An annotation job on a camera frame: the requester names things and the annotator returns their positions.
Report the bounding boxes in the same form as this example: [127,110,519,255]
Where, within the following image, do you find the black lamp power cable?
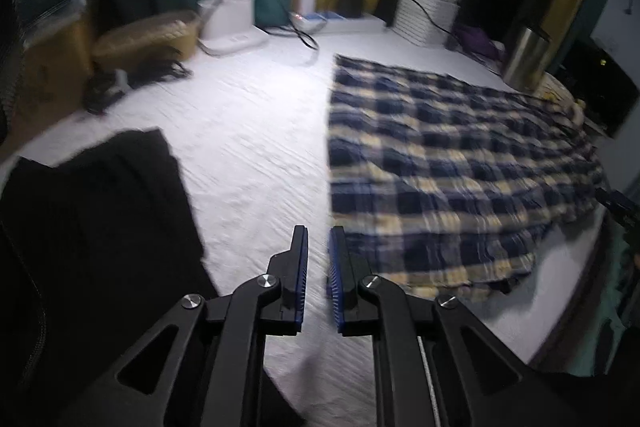
[240,0,392,68]

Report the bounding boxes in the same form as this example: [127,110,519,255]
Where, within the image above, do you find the white power strip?
[290,12,386,35]

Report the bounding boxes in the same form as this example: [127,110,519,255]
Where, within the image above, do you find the stainless steel tumbler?
[501,27,550,93]

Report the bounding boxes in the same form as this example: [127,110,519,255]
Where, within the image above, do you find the white charger plug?
[297,0,317,16]

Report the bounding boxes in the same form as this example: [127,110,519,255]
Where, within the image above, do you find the black folded garment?
[1,129,216,426]

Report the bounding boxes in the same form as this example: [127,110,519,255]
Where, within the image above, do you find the white desk lamp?
[198,0,269,57]

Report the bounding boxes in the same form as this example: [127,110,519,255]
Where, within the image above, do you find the white perforated plastic basket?
[392,0,460,48]

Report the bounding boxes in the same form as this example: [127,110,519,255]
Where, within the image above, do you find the coiled black cable bundle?
[81,54,193,115]

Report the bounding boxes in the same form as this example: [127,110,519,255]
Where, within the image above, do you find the purple cloth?
[452,24,503,61]

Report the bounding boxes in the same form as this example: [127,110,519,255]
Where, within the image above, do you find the white bear cartoon mug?
[534,72,586,109]

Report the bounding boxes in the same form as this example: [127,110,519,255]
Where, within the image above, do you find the brown cardboard box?
[9,8,96,142]

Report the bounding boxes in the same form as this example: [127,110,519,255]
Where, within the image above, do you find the blue yellow plaid pants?
[328,56,603,300]

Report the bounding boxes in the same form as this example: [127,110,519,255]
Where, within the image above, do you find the tan lidded food container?
[91,10,201,72]

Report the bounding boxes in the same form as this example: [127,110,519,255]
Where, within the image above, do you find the black computer monitor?
[554,37,639,138]

